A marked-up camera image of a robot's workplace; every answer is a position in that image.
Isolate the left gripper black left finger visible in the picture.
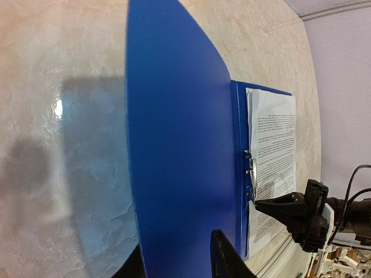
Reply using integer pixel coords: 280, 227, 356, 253
112, 246, 146, 278

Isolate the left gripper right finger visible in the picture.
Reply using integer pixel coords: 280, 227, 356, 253
210, 229, 257, 278

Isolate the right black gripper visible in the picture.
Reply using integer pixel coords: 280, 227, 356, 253
255, 193, 335, 252

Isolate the metal folder clip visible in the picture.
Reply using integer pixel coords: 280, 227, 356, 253
244, 149, 257, 204

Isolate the printed paper sheet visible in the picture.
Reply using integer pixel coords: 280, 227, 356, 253
246, 88, 296, 258

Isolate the blue plastic folder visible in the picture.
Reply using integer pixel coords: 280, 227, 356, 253
126, 1, 292, 277

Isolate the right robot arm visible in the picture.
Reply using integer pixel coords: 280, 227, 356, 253
255, 192, 370, 253

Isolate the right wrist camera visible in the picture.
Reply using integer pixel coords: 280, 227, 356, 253
303, 178, 336, 247

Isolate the right aluminium frame post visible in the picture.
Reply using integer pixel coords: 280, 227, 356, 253
299, 1, 370, 22

